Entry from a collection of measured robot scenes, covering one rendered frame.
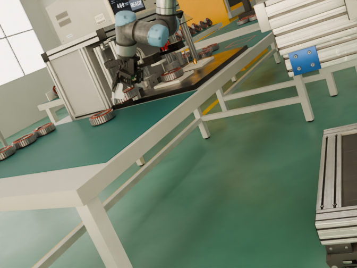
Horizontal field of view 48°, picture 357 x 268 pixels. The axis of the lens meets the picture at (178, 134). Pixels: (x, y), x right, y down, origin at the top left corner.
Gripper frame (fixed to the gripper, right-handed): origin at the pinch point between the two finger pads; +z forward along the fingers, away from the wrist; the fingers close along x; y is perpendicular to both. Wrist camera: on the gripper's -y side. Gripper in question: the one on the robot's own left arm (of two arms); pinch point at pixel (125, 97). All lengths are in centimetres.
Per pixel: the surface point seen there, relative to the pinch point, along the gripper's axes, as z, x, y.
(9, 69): 320, 284, -633
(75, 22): -11, 21, -54
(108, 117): 10.9, -3.8, -6.6
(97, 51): -6.7, 12.4, -29.1
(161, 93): 4.1, 17.7, 4.7
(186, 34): 3, 75, -26
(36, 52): 316, 366, -654
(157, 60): 0.4, 34.5, -12.3
